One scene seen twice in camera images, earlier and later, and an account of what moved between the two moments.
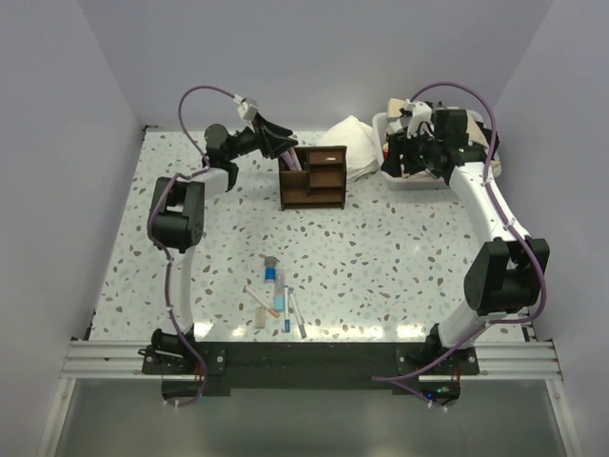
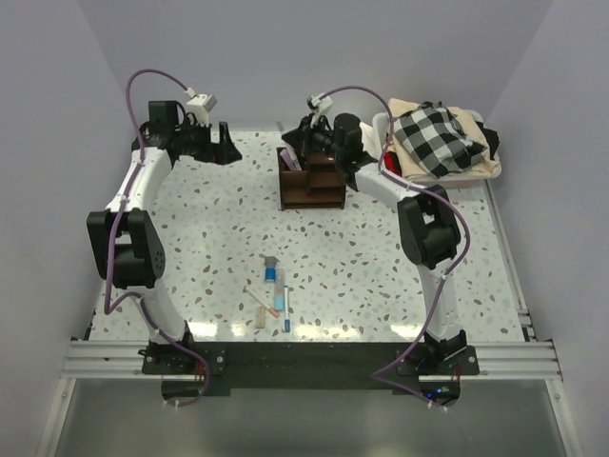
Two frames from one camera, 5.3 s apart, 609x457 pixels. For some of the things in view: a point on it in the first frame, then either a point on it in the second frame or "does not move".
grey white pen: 302,327 -> 294,156
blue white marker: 286,308 does not move
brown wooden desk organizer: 322,180 does not move
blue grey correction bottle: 270,273 does not move
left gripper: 271,147 -> 226,152
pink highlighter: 287,158 does not move
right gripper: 402,146 -> 301,138
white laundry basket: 413,182 does not move
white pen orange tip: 271,310 does not move
